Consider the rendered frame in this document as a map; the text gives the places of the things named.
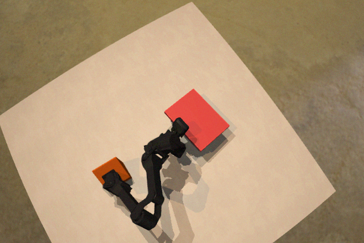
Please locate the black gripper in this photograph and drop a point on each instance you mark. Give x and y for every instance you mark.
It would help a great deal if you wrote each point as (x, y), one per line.
(179, 127)

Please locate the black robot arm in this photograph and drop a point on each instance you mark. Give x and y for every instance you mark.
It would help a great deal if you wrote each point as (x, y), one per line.
(152, 164)

